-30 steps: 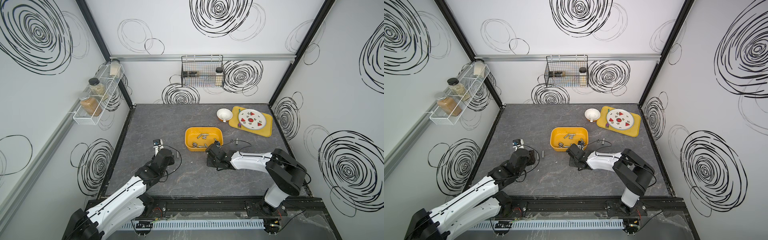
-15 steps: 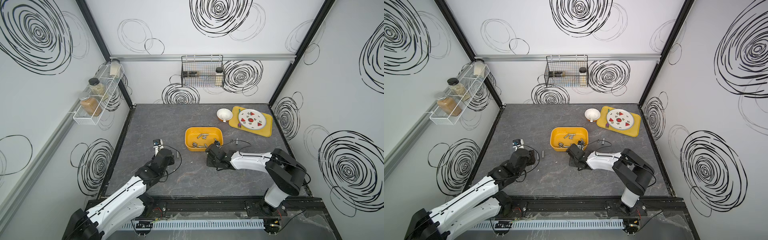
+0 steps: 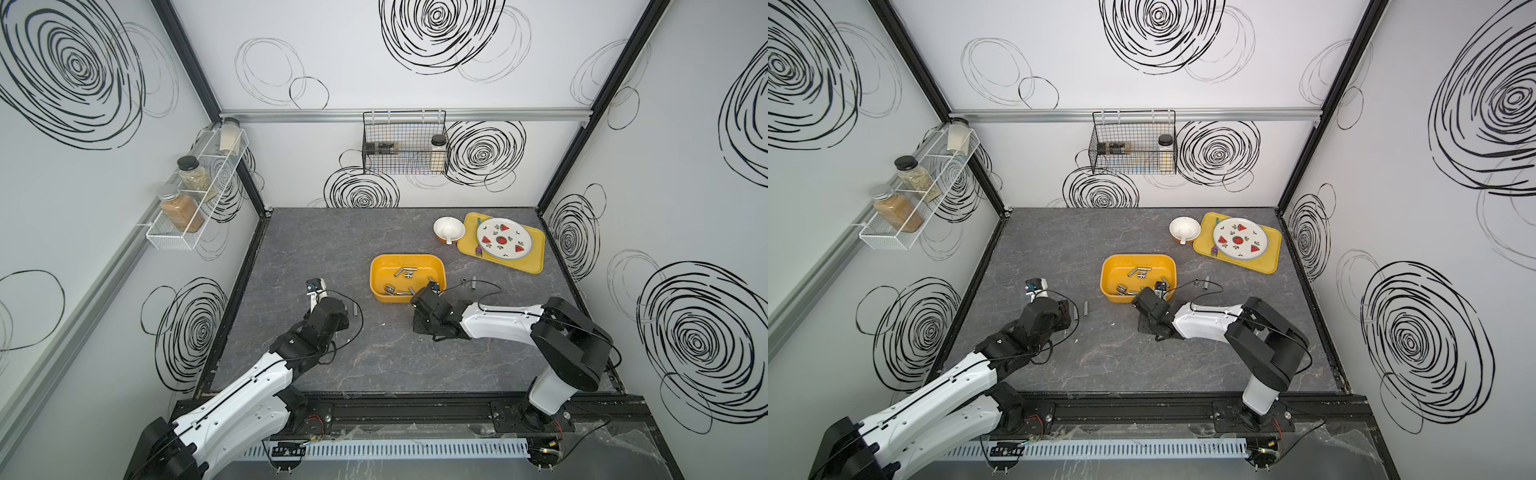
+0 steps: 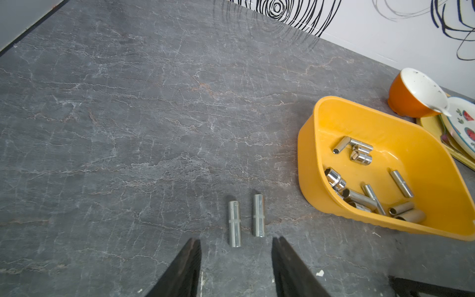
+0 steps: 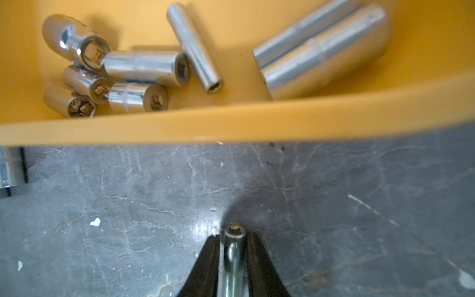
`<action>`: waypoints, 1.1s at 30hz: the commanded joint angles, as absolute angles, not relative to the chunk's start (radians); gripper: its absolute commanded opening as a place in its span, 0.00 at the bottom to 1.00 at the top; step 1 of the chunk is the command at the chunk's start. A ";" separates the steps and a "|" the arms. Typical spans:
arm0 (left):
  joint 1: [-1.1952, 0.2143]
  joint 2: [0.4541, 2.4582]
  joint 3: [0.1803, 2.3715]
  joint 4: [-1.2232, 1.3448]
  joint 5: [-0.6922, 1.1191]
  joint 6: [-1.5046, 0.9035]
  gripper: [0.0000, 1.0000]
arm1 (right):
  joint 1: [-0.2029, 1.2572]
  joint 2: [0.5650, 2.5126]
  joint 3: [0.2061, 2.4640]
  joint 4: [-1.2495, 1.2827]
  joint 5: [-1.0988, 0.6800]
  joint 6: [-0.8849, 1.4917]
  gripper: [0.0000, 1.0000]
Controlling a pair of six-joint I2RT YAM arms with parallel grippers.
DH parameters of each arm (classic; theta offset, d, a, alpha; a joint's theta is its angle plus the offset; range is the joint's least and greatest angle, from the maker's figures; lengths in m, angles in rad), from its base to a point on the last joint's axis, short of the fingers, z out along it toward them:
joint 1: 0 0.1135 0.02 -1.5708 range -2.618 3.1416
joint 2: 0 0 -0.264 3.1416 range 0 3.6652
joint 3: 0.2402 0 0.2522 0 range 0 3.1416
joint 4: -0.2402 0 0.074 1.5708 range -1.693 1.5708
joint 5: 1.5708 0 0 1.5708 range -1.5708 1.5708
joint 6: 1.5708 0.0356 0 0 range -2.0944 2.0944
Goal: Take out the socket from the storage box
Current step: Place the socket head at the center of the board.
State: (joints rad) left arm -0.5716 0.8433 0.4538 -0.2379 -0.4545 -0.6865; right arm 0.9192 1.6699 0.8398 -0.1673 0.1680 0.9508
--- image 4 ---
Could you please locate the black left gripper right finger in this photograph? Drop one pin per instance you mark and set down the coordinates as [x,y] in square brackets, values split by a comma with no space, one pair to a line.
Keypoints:
[292,276]

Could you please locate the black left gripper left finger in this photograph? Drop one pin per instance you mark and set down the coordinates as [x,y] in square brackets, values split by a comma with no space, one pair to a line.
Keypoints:
[181,279]

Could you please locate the vertical long silver socket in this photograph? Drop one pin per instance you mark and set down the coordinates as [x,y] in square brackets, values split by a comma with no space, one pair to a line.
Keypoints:
[234,223]

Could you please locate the wide silver socket right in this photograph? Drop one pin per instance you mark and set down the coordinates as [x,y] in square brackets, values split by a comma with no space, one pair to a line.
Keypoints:
[359,206]

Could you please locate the large silver socket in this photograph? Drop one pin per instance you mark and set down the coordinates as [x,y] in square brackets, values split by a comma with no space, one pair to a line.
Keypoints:
[337,182]

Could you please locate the thin silver socket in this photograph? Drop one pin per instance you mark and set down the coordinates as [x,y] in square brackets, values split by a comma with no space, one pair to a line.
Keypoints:
[369,192]

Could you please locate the dull socket in box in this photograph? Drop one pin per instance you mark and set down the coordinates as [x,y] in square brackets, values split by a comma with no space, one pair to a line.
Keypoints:
[400,208]

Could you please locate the yellow storage box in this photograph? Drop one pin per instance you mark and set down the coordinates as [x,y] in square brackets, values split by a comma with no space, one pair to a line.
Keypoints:
[426,166]

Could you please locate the dull socket lower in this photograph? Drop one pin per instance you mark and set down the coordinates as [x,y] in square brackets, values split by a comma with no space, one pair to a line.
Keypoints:
[413,216]

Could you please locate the short silver socket ringed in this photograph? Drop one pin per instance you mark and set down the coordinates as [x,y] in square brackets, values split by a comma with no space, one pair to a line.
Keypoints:
[361,149]

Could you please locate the long silver socket top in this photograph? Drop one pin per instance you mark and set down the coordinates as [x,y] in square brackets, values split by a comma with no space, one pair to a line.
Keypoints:
[354,142]

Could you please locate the black object bottom right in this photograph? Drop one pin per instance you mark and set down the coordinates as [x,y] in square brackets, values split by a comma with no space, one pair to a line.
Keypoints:
[410,288]

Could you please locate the purple fork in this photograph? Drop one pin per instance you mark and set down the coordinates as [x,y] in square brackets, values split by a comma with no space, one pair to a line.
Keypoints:
[448,140]

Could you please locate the yellow serving tray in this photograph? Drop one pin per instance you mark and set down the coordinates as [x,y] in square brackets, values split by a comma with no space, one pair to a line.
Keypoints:
[435,126]

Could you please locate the orange white bowl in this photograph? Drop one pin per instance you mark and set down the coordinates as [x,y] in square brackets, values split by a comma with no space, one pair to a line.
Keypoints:
[412,91]

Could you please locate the white spoon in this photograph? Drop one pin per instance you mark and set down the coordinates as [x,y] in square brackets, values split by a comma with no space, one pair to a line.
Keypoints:
[440,110]

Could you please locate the watermelon pattern plate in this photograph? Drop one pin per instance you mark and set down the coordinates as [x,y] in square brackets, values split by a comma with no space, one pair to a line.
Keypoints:
[461,123]

